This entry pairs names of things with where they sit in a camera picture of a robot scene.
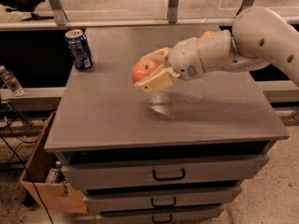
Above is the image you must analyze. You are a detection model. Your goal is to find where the grey drawer cabinet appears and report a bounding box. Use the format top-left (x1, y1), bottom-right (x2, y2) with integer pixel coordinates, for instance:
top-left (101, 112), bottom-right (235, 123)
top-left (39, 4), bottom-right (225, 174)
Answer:
top-left (44, 24), bottom-right (290, 224)

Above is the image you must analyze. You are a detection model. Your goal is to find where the bottom grey drawer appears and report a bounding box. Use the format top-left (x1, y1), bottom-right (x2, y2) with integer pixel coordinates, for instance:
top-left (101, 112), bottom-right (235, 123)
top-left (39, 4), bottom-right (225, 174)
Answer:
top-left (98, 204), bottom-right (223, 224)

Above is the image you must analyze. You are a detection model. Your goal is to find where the top grey drawer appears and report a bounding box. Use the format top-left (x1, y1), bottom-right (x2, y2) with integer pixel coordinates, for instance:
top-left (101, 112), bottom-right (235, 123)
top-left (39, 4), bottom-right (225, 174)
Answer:
top-left (62, 154), bottom-right (269, 190)

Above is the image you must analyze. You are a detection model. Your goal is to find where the black floor cable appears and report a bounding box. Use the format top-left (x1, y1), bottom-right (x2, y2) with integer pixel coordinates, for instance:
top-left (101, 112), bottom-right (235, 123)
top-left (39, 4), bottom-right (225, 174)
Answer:
top-left (0, 100), bottom-right (54, 224)

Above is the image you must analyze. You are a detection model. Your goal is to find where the blue pepsi can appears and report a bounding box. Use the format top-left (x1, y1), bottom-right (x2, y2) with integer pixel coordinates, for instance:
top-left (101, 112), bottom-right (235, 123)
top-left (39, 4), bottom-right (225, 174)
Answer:
top-left (64, 29), bottom-right (93, 70)

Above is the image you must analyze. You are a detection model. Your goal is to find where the clear plastic water bottle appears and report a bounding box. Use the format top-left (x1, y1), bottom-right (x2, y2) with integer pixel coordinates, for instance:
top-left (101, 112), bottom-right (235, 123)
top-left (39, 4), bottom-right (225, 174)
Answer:
top-left (0, 65), bottom-right (24, 96)

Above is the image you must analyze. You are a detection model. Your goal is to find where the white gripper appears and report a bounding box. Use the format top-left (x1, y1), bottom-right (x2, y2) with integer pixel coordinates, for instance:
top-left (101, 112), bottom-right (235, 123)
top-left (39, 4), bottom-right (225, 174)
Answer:
top-left (135, 37), bottom-right (205, 92)

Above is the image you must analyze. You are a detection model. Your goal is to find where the brown cardboard box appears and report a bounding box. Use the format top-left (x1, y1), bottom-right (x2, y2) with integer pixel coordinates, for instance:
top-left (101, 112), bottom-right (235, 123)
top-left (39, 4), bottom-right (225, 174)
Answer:
top-left (20, 112), bottom-right (87, 214)

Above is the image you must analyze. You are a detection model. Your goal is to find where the grey drawer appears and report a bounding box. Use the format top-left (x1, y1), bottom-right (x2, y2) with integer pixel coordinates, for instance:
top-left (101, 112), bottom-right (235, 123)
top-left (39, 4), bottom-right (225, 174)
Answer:
top-left (98, 204), bottom-right (223, 224)
top-left (62, 154), bottom-right (269, 190)
top-left (83, 186), bottom-right (242, 213)

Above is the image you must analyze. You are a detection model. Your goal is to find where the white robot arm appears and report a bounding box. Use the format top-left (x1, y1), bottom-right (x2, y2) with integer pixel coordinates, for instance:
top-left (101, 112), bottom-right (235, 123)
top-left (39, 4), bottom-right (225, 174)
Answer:
top-left (132, 7), bottom-right (299, 92)

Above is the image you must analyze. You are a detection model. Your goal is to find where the orange fruit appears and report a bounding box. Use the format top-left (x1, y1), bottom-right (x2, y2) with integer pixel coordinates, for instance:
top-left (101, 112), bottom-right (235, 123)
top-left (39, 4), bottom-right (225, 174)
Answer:
top-left (201, 31), bottom-right (216, 37)

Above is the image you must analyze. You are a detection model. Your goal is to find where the red apple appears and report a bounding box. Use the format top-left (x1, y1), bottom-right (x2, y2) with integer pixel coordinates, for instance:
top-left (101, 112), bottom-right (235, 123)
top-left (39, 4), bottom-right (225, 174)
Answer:
top-left (132, 59), bottom-right (159, 83)

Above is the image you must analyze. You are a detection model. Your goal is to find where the middle grey drawer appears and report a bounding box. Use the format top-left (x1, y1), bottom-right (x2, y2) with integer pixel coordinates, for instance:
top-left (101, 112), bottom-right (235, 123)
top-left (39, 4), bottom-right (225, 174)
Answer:
top-left (83, 186), bottom-right (242, 213)

